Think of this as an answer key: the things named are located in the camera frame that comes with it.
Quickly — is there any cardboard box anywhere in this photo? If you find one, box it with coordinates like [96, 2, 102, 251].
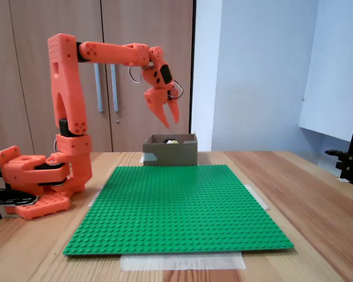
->
[142, 133, 198, 167]

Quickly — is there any metal cabinet handle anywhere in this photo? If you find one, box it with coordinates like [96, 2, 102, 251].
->
[110, 63, 119, 113]
[94, 63, 104, 113]

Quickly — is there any black camera stand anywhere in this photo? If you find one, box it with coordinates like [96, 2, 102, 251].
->
[325, 86, 353, 185]

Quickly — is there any short masking tape strip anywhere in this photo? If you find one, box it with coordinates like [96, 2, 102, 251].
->
[87, 186, 105, 208]
[243, 183, 271, 211]

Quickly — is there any green studded baseplate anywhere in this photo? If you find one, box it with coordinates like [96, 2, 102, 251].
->
[62, 164, 295, 257]

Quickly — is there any brown wooden cabinet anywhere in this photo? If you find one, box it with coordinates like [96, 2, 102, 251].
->
[0, 0, 195, 153]

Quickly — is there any white wall panel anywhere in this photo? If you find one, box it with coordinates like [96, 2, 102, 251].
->
[298, 0, 353, 143]

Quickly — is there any long masking tape strip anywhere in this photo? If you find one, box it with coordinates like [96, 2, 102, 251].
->
[119, 251, 247, 271]

